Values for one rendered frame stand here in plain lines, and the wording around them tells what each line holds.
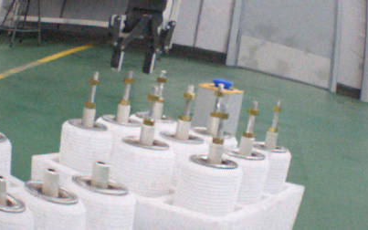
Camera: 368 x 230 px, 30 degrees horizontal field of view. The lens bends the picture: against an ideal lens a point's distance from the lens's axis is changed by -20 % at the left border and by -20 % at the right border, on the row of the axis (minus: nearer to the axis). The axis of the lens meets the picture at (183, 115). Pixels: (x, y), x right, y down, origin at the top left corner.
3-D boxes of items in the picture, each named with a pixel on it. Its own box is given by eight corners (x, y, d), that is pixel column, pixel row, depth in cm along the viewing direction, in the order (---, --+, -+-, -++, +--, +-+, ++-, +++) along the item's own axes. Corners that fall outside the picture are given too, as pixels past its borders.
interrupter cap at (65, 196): (14, 187, 84) (14, 182, 84) (44, 182, 91) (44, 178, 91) (56, 209, 81) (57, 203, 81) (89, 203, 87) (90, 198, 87)
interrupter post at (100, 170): (86, 185, 96) (89, 161, 95) (96, 183, 98) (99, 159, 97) (101, 192, 95) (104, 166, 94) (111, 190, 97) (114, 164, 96)
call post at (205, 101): (171, 227, 171) (197, 85, 166) (185, 223, 177) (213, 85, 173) (199, 235, 168) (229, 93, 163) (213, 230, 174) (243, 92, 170)
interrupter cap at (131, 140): (111, 139, 129) (112, 134, 129) (146, 140, 135) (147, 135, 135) (142, 152, 124) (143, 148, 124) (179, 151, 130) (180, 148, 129)
